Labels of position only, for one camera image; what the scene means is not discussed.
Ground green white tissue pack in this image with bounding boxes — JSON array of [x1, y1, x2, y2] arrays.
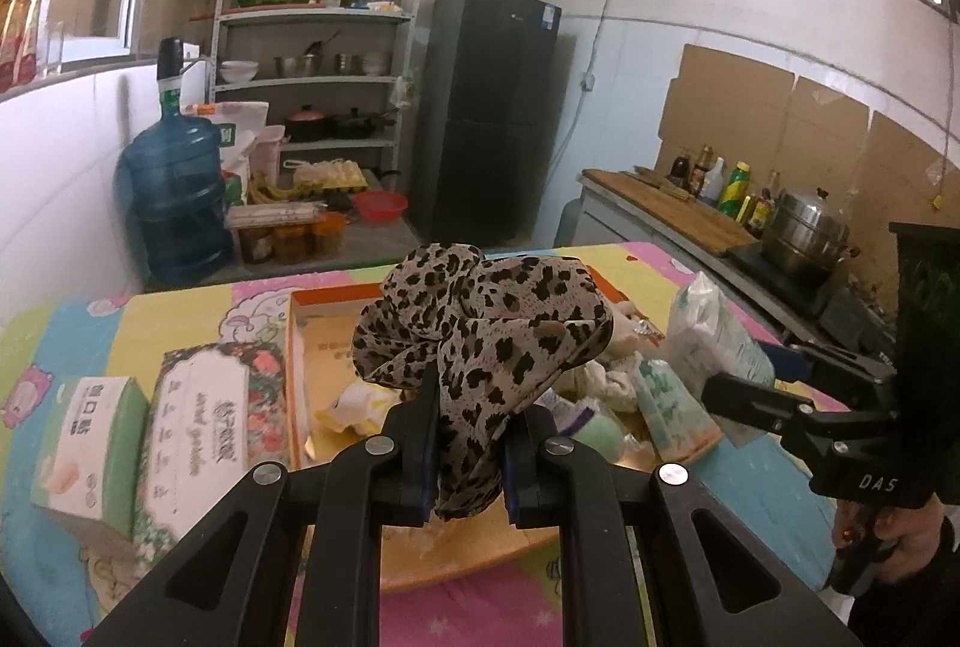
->
[[630, 358, 725, 464]]

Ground small white tissue pack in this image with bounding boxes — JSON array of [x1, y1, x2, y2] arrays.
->
[[664, 272, 777, 393]]

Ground pale green puff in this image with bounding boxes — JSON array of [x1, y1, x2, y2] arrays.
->
[[574, 414, 627, 460]]

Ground green plastic bottle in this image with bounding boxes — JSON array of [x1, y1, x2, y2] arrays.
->
[[718, 161, 752, 217]]

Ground orange shallow cardboard box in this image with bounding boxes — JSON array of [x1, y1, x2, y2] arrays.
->
[[285, 264, 725, 595]]

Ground red plastic colander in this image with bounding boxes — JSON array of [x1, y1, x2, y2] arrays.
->
[[352, 191, 410, 226]]

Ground bunch of bananas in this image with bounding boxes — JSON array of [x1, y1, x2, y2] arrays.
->
[[247, 170, 301, 205]]

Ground black induction cooker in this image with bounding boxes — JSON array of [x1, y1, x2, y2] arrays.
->
[[727, 242, 833, 310]]

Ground green tissue box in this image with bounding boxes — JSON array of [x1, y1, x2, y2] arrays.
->
[[30, 375, 151, 547]]

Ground packet of noodles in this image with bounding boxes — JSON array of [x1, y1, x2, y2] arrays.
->
[[225, 202, 320, 228]]

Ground metal bowls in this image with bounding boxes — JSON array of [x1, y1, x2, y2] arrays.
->
[[334, 52, 391, 76]]

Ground purple white packet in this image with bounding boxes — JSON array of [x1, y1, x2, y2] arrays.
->
[[547, 392, 593, 438]]

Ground red clay pot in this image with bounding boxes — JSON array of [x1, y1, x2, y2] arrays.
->
[[285, 105, 327, 142]]

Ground blue water jug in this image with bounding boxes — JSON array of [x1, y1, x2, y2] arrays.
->
[[116, 110, 233, 284]]

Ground dark refrigerator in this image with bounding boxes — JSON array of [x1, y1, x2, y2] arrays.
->
[[416, 0, 563, 247]]

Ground jar of preserved food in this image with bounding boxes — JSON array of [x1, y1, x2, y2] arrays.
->
[[274, 225, 312, 264], [238, 225, 275, 264], [311, 212, 347, 258]]

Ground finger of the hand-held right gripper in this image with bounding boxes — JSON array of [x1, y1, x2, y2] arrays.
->
[[765, 339, 901, 394], [701, 371, 818, 443]]

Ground black wok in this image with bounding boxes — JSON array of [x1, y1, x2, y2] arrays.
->
[[328, 107, 398, 139]]

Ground kitchen counter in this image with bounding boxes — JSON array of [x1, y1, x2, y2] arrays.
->
[[577, 167, 893, 348]]

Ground floral tissue box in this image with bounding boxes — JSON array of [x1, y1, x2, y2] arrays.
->
[[133, 341, 293, 562]]

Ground person's right forearm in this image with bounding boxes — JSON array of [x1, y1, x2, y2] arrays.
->
[[847, 512, 960, 647]]

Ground cardboard wall cover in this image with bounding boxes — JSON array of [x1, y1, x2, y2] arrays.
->
[[656, 43, 960, 288]]

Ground cream dotted cloth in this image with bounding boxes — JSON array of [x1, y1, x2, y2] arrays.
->
[[592, 358, 638, 415]]

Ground leopard print pouch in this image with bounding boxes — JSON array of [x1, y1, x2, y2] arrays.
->
[[351, 242, 616, 520]]

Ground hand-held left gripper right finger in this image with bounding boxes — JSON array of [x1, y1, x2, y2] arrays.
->
[[502, 403, 863, 647]]

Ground white metal shelf rack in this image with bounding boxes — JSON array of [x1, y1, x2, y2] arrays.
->
[[208, 0, 425, 198]]

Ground metal steamer pot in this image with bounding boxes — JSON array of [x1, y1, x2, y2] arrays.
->
[[761, 188, 860, 284]]

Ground wooden cutting board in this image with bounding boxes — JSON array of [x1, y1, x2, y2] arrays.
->
[[583, 168, 758, 258]]

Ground egg tray in plastic bag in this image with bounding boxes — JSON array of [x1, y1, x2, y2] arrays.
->
[[292, 159, 368, 194]]

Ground white flour bag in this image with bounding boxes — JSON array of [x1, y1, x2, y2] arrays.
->
[[184, 101, 269, 172]]

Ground person's right hand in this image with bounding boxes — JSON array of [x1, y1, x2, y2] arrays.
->
[[870, 493, 952, 579]]

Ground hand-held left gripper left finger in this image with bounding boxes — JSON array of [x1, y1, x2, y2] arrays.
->
[[82, 369, 443, 647]]

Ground orange drink bottle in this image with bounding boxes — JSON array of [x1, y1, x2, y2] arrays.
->
[[0, 0, 23, 89], [19, 0, 46, 82]]

